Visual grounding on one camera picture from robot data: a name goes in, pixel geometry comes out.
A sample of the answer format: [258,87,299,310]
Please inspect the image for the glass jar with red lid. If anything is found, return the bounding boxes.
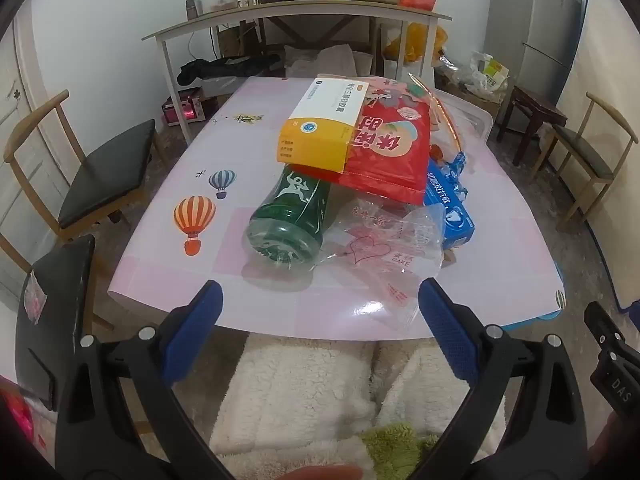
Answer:
[192,0,242,15]

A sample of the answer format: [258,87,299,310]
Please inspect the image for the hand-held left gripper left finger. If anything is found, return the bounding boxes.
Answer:
[56,280,236,480]

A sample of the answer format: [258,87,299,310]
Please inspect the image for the clear plastic bin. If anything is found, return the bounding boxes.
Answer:
[435,87,493,156]

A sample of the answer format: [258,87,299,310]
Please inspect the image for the dark wooden stool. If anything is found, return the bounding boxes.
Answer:
[495,85,568,166]

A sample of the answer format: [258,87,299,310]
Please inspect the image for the wooden chair with grey seat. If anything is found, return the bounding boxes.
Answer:
[530,92,633,233]

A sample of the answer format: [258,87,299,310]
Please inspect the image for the yellow and white medicine box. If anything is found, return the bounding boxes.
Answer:
[277,76,371,173]

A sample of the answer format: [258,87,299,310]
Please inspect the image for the black cloth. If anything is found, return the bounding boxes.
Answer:
[177,55,281,86]

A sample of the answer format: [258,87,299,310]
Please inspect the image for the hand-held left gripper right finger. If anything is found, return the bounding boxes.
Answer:
[407,277,588,480]

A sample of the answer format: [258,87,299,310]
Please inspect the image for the pink box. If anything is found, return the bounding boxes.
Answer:
[161,87,206,126]

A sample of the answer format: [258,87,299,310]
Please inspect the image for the white plastic bags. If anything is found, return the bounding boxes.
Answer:
[435,52,511,98]

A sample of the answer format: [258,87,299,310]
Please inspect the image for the grey refrigerator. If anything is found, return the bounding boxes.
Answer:
[482,0,583,106]

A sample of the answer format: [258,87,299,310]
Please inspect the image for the cardboard box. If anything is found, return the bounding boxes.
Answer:
[445,82,503,118]

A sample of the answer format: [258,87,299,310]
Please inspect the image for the white shelf table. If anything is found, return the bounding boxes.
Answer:
[141,0,453,146]

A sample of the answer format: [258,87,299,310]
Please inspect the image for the clear heart print plastic bag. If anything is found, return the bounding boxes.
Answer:
[312,195,446,338]

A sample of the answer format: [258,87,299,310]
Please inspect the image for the green plastic bottle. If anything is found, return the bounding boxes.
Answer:
[244,164,332,272]

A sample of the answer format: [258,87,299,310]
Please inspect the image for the white storage box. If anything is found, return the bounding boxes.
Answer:
[382,55,435,83]

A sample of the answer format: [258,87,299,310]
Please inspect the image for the yellow plastic bag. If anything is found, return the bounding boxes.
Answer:
[384,22,448,66]

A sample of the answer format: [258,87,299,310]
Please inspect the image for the white mattress with blue edge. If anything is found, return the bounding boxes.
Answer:
[580,0,640,311]

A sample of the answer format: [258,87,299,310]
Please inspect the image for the wooden chair with black seat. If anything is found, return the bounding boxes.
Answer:
[4,90,168,261]

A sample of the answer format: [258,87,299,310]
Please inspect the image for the white sack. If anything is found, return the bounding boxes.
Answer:
[285,44,373,78]

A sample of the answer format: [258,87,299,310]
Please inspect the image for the red snack bag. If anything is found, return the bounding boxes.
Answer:
[290,77,433,206]

